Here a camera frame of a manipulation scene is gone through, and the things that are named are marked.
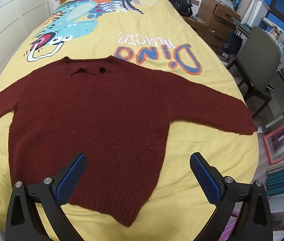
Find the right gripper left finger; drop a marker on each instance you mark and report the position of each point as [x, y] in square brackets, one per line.
[23, 220]

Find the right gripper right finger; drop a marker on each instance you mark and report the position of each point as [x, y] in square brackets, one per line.
[247, 203]

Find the dark red knit sweater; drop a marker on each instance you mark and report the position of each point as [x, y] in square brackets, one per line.
[115, 112]

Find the grey-green chair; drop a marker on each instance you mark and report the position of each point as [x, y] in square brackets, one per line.
[259, 62]

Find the dark blue tote bag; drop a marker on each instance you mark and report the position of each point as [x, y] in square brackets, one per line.
[233, 43]

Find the yellow dino print bedsheet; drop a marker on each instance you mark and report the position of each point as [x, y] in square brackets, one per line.
[177, 209]

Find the wooden drawer cabinet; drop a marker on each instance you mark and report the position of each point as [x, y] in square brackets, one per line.
[216, 23]

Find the black backpack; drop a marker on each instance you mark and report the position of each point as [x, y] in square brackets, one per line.
[182, 6]

